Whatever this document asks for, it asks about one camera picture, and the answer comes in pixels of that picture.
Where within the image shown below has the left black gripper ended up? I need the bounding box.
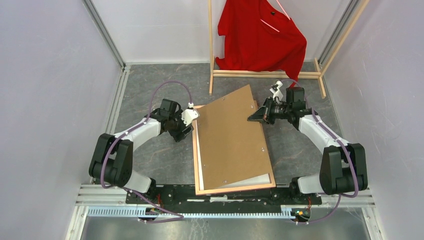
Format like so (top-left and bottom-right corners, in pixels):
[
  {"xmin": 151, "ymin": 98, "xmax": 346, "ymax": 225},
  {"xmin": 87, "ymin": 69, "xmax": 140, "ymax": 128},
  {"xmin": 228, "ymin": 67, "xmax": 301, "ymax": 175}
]
[{"xmin": 168, "ymin": 109, "xmax": 194, "ymax": 143}]

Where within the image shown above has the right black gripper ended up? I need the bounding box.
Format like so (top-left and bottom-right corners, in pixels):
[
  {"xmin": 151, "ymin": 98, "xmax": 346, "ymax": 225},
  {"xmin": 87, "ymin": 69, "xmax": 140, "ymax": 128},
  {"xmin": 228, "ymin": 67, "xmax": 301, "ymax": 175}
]
[{"xmin": 247, "ymin": 96, "xmax": 291, "ymax": 125}]

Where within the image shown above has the brown cardboard backing board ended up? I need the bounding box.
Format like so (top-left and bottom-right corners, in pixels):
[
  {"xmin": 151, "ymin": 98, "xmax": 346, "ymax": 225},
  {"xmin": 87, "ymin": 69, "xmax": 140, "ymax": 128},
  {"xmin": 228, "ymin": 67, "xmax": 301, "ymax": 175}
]
[{"xmin": 192, "ymin": 84, "xmax": 273, "ymax": 191}]

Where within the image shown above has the coastal landscape photo board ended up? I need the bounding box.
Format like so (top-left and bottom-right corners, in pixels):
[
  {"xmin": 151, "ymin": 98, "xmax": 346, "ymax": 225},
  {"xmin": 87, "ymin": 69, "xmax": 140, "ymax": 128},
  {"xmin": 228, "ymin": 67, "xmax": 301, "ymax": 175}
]
[{"xmin": 192, "ymin": 128, "xmax": 276, "ymax": 195}]

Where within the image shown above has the pink wooden picture frame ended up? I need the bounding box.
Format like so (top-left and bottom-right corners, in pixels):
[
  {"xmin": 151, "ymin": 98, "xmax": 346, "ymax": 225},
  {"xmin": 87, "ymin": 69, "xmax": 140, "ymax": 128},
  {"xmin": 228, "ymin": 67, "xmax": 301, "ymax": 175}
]
[{"xmin": 190, "ymin": 99, "xmax": 277, "ymax": 196}]

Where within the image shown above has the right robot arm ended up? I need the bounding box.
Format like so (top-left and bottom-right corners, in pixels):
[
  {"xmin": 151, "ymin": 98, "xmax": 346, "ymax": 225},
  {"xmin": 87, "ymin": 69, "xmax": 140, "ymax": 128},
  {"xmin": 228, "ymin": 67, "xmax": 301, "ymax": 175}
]
[{"xmin": 247, "ymin": 85, "xmax": 368, "ymax": 204}]

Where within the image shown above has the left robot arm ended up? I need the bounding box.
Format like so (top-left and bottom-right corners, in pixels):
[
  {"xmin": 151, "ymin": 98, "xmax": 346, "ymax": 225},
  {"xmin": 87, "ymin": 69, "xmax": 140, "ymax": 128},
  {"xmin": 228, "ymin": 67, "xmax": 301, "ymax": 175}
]
[{"xmin": 88, "ymin": 98, "xmax": 200, "ymax": 204}]

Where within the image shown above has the wooden clothes rack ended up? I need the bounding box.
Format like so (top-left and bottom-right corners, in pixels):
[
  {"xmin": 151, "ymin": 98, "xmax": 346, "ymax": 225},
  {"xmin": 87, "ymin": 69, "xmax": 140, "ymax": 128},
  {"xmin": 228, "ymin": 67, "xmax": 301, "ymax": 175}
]
[{"xmin": 207, "ymin": 0, "xmax": 369, "ymax": 99}]

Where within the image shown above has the red t-shirt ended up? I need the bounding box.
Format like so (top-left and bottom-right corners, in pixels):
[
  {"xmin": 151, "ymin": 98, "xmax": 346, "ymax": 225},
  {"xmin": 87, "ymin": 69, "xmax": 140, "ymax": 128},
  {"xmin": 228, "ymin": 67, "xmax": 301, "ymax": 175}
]
[{"xmin": 215, "ymin": 0, "xmax": 307, "ymax": 81}]

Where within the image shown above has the pink clothes hanger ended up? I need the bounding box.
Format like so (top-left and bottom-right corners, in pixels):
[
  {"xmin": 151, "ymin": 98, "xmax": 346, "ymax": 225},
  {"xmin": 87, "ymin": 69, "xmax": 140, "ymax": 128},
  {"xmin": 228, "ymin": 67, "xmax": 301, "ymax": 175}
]
[{"xmin": 258, "ymin": 0, "xmax": 292, "ymax": 33}]

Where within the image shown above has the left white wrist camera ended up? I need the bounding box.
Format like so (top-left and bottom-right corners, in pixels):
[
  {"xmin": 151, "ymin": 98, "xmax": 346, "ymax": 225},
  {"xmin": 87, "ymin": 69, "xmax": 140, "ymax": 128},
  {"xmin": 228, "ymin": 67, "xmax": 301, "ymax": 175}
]
[{"xmin": 181, "ymin": 102, "xmax": 200, "ymax": 127}]

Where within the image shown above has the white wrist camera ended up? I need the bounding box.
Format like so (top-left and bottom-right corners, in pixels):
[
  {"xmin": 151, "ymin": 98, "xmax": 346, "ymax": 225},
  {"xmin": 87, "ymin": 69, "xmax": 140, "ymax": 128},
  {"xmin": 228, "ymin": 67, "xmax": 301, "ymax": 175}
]
[
  {"xmin": 269, "ymin": 80, "xmax": 284, "ymax": 102},
  {"xmin": 181, "ymin": 102, "xmax": 200, "ymax": 127}
]

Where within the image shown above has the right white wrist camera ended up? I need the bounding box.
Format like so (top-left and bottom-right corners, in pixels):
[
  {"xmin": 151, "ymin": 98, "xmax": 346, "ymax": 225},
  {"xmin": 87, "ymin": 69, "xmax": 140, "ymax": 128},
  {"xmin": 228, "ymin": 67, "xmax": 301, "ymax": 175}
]
[{"xmin": 269, "ymin": 80, "xmax": 284, "ymax": 102}]

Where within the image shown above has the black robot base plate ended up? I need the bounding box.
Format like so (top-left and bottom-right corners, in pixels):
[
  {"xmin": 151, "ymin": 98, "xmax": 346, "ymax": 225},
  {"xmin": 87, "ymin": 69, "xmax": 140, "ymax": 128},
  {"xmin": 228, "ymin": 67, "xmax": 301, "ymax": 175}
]
[{"xmin": 142, "ymin": 184, "xmax": 323, "ymax": 214}]

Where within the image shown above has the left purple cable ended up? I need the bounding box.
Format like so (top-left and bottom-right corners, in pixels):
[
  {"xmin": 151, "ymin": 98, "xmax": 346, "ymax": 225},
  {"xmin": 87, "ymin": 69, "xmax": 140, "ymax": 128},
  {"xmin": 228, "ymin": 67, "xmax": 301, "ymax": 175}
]
[{"xmin": 99, "ymin": 80, "xmax": 194, "ymax": 224}]

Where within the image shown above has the purple cable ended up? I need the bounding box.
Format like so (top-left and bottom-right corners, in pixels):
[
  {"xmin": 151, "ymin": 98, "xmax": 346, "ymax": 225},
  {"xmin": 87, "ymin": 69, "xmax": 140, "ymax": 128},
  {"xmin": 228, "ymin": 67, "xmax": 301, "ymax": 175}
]
[
  {"xmin": 280, "ymin": 78, "xmax": 361, "ymax": 225},
  {"xmin": 99, "ymin": 80, "xmax": 194, "ymax": 224}
]

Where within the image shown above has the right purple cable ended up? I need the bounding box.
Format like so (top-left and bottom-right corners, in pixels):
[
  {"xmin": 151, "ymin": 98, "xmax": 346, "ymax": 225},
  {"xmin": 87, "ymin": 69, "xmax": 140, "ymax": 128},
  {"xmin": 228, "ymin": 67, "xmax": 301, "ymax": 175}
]
[{"xmin": 280, "ymin": 78, "xmax": 361, "ymax": 225}]

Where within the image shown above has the aluminium rail frame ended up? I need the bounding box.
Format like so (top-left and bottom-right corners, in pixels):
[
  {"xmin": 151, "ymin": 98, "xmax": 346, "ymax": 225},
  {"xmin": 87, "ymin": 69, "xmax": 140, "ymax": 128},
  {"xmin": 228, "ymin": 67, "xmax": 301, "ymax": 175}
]
[{"xmin": 64, "ymin": 0, "xmax": 385, "ymax": 240}]

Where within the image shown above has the white slotted cable duct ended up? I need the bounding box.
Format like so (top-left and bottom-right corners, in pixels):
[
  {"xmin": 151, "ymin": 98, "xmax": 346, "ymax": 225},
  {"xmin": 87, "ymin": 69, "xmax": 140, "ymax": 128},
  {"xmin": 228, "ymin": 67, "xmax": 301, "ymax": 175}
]
[{"xmin": 87, "ymin": 206, "xmax": 295, "ymax": 220}]

